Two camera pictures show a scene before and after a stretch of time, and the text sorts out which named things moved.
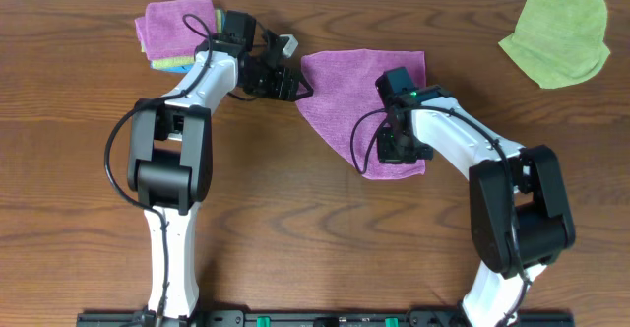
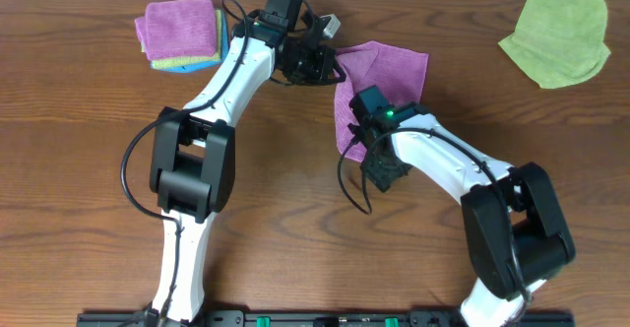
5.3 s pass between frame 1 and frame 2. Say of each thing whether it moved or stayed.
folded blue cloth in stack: stayed
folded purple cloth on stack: stayed
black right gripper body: moved
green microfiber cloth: stayed
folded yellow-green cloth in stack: stayed
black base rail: stayed
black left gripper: moved
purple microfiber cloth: moved
